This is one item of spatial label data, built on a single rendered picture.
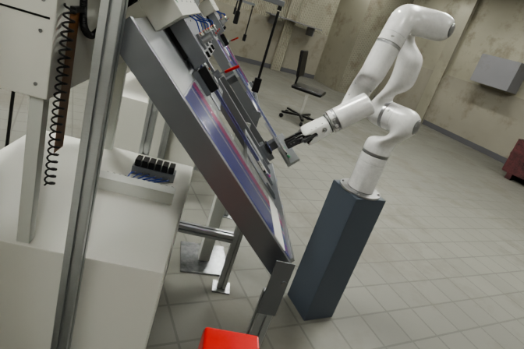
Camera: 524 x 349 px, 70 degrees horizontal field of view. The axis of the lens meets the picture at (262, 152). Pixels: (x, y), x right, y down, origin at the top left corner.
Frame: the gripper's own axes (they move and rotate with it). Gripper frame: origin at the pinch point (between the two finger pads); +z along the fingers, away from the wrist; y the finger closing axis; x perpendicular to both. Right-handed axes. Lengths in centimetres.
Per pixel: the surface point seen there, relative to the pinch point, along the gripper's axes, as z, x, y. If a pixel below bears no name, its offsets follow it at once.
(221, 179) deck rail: 17, 18, -49
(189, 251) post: 78, -49, 46
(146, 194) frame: 51, 12, -15
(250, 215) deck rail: 15, 6, -49
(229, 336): 22, 4, -80
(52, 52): 33, 59, -48
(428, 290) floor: -33, -158, 58
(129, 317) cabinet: 59, -6, -49
